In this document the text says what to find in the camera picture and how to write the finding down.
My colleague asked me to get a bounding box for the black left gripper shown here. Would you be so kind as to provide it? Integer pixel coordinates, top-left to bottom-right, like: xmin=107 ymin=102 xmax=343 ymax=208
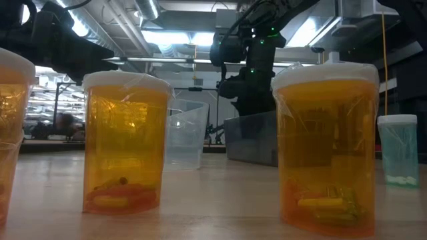
xmin=31 ymin=1 xmax=119 ymax=86

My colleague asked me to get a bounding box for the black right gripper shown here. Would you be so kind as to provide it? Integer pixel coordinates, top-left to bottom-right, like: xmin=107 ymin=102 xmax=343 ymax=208
xmin=218 ymin=67 xmax=278 ymax=117

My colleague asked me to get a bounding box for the orange pill bottle white cap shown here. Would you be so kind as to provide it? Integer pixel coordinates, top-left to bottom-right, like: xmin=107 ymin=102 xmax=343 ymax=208
xmin=81 ymin=69 xmax=175 ymax=216
xmin=271 ymin=62 xmax=381 ymax=239
xmin=0 ymin=47 xmax=37 ymax=228

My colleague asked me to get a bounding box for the teal pill bottle white cap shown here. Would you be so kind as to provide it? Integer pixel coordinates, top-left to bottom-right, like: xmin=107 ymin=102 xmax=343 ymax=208
xmin=377 ymin=113 xmax=420 ymax=189

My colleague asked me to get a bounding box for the grey translucent plastic bin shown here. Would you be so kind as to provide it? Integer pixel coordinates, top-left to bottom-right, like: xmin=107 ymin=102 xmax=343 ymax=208
xmin=224 ymin=110 xmax=279 ymax=168

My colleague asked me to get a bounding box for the clear plastic bin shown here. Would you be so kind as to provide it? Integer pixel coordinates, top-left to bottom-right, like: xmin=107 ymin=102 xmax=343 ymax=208
xmin=162 ymin=98 xmax=210 ymax=173

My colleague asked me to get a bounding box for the long ceiling light bar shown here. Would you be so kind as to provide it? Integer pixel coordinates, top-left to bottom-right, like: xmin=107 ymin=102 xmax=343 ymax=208
xmin=102 ymin=56 xmax=316 ymax=68

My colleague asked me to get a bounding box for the person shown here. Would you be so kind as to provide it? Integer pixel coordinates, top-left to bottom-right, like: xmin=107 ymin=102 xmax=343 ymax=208
xmin=55 ymin=112 xmax=85 ymax=141

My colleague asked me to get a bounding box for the silver ventilation duct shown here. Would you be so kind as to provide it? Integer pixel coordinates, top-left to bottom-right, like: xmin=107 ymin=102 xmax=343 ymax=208
xmin=133 ymin=0 xmax=160 ymax=21

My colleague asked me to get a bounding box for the black table frame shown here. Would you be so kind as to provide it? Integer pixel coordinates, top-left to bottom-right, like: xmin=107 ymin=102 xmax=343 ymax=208
xmin=19 ymin=139 xmax=228 ymax=155

